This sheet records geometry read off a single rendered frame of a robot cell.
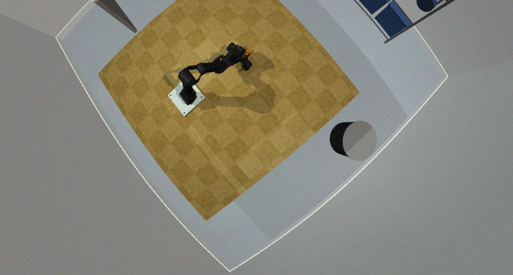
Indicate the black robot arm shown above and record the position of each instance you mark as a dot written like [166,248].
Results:
[217,66]

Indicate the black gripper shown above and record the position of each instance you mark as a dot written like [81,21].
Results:
[246,63]

